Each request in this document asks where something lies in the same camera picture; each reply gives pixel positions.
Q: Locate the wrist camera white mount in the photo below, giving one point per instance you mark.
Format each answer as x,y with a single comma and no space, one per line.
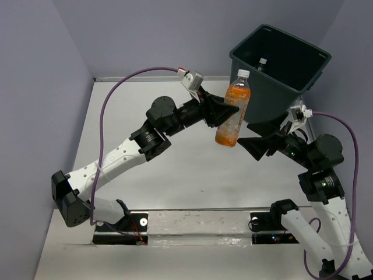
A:
191,80
300,114

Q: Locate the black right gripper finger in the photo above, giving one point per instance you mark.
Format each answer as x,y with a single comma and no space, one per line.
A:
259,147
267,128

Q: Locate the orange liquid bottle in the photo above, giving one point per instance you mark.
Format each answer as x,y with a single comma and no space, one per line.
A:
238,94

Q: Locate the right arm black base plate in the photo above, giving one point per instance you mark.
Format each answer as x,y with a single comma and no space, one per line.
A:
265,231

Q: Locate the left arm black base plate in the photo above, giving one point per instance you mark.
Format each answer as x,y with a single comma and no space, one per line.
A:
131,232

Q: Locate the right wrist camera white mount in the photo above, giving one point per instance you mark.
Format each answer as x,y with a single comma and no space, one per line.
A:
300,114

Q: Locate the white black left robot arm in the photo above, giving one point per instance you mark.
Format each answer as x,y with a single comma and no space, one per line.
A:
72,192

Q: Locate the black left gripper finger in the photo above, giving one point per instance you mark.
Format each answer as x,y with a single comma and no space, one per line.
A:
220,113
206,98

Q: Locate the clear bottle white cap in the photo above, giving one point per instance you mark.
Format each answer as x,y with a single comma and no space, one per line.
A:
261,65

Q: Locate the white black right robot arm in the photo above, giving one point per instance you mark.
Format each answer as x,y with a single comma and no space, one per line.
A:
339,251

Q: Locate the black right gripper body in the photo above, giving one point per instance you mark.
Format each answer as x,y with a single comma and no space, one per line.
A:
294,147

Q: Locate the dark green plastic bin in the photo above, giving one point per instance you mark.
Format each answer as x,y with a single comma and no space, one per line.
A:
293,66

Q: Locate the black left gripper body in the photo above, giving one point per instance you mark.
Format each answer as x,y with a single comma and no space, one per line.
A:
194,111

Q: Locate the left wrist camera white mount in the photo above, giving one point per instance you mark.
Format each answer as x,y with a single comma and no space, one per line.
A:
191,80

